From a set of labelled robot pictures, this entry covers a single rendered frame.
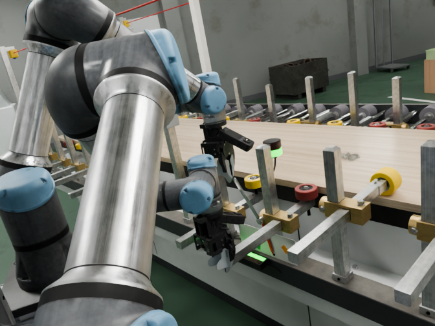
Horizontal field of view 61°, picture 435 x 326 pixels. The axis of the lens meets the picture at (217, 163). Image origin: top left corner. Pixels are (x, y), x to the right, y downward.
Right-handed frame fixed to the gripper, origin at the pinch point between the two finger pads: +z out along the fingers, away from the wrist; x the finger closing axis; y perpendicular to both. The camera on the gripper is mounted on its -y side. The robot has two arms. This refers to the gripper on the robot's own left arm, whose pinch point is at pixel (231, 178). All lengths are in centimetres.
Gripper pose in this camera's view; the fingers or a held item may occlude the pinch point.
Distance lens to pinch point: 124.6
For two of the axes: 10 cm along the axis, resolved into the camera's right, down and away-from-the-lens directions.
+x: -4.5, 3.6, -8.2
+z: 1.8, 9.3, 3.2
